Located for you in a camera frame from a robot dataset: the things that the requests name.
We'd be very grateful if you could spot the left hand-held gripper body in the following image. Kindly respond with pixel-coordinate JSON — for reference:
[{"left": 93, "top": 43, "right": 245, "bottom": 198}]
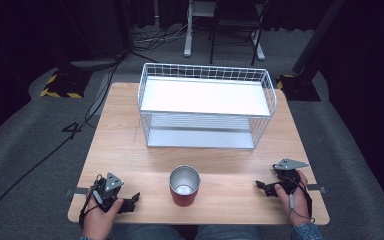
[{"left": 91, "top": 171, "right": 128, "bottom": 213}]

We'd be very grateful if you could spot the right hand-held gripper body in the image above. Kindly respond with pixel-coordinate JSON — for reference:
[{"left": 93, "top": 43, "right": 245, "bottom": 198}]
[{"left": 272, "top": 157, "right": 310, "bottom": 196}]

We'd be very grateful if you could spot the red metal cup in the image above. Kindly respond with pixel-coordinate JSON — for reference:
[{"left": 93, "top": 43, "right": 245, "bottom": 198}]
[{"left": 169, "top": 164, "right": 202, "bottom": 208}]

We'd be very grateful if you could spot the white wire shelf rack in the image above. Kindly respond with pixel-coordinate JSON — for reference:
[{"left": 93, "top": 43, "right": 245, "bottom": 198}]
[{"left": 137, "top": 62, "right": 278, "bottom": 151}]

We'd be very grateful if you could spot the person's left hand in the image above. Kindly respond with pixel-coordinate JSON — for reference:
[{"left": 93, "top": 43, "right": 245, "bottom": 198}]
[{"left": 81, "top": 197, "right": 125, "bottom": 238}]

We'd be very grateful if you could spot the person's right hand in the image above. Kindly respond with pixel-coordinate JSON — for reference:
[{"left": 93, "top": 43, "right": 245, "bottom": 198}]
[{"left": 274, "top": 169, "right": 311, "bottom": 228}]

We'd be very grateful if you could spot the black stand base hazard tape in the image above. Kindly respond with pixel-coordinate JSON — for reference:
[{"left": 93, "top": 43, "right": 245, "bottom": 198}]
[
  {"left": 39, "top": 67, "right": 94, "bottom": 100},
  {"left": 275, "top": 73, "right": 322, "bottom": 102}
]

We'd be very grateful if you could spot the black slanted stand pole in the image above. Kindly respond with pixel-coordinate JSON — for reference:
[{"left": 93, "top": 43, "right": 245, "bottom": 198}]
[{"left": 292, "top": 0, "right": 346, "bottom": 76}]

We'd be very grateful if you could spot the black folding chair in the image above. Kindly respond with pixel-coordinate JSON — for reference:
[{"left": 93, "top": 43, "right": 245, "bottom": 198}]
[{"left": 208, "top": 0, "right": 270, "bottom": 67}]

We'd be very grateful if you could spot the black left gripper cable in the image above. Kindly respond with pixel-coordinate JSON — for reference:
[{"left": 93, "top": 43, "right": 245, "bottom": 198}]
[{"left": 78, "top": 174, "right": 105, "bottom": 230}]

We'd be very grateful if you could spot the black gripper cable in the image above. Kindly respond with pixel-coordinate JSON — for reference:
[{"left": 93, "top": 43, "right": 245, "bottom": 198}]
[
  {"left": 279, "top": 173, "right": 316, "bottom": 224},
  {"left": 78, "top": 174, "right": 105, "bottom": 230}
]

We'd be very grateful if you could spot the grey table edge bracket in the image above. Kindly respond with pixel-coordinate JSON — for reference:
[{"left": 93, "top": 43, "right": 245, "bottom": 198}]
[
  {"left": 306, "top": 183, "right": 328, "bottom": 194},
  {"left": 64, "top": 187, "right": 90, "bottom": 198}
]

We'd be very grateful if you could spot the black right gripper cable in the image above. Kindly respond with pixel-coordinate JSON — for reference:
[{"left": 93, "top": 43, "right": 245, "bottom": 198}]
[{"left": 279, "top": 173, "right": 316, "bottom": 224}]

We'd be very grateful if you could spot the long black floor cable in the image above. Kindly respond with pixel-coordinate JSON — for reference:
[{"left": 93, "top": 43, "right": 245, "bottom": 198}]
[{"left": 0, "top": 49, "right": 125, "bottom": 232}]

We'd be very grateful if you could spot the bundle of floor cables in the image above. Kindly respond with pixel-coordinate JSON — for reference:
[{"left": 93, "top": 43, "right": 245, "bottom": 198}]
[{"left": 131, "top": 20, "right": 198, "bottom": 53}]

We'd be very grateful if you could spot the white desk frame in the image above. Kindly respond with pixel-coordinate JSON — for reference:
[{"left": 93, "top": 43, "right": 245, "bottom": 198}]
[{"left": 183, "top": 0, "right": 266, "bottom": 62}]

